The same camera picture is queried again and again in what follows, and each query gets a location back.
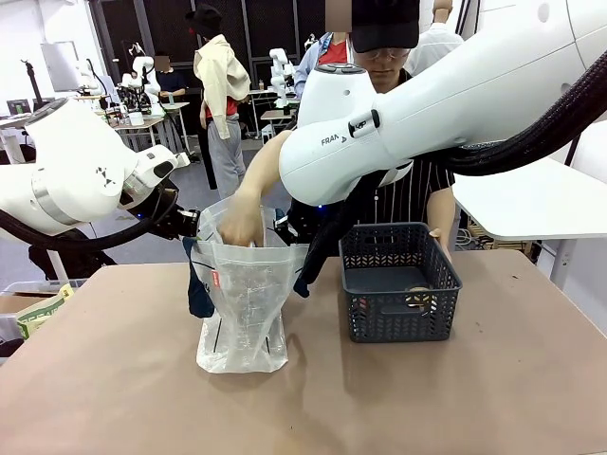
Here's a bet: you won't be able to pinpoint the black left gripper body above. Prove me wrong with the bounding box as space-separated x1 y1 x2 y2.
140 187 202 241

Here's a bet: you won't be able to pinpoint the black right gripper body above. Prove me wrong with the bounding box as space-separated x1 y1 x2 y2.
286 200 334 248

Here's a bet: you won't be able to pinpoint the white shopping bag navy handles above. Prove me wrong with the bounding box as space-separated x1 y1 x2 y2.
182 196 324 375

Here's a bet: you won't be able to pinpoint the dark grey plastic basket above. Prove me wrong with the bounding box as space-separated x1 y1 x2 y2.
338 221 464 344

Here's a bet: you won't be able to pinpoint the person's right forearm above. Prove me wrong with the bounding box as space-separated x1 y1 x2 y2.
235 129 294 205

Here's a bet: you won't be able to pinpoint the person's left forearm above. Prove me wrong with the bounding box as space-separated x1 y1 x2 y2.
425 186 457 238

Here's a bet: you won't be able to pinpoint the black bag on floor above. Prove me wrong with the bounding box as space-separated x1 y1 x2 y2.
28 227 118 282

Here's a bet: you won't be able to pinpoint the person's right hand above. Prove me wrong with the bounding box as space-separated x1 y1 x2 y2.
217 186 267 249

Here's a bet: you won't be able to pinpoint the person's left hand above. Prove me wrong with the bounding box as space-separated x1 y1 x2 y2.
428 227 452 260

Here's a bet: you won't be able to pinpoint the person in striped shirt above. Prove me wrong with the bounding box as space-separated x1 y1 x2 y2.
284 0 459 260

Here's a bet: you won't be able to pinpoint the tan tape roll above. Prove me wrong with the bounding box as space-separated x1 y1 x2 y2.
404 282 438 312

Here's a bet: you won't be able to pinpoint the person in black t-shirt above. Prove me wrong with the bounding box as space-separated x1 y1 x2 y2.
153 52 189 103

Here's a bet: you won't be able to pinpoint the figure in beige jacket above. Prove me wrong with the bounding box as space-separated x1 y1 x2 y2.
184 3 253 201

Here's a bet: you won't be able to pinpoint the green box at table edge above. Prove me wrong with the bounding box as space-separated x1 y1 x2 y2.
16 282 76 340

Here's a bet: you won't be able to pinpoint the person in blue shirt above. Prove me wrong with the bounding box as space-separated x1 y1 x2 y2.
293 9 355 101

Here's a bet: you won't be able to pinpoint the brown cardboard box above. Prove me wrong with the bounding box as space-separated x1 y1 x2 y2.
0 293 49 317

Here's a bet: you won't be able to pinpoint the white board panel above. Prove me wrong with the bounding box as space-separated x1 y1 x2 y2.
40 41 80 94

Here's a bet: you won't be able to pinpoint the black tripod stand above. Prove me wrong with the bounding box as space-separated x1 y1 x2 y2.
20 58 45 101

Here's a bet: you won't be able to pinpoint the black baseball cap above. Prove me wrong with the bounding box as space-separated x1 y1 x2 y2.
351 0 421 54

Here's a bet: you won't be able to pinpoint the white side table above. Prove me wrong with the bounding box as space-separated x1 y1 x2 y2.
444 155 607 252

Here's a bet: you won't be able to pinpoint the person in white shirt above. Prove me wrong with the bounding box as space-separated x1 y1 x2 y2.
404 0 466 78

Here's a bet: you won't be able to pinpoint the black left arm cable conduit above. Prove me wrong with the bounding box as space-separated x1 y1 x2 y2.
0 203 177 253

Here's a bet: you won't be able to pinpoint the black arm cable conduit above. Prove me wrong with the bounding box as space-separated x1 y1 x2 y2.
0 203 177 253
303 60 607 286

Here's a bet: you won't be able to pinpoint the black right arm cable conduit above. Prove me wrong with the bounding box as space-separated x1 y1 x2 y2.
303 60 607 286

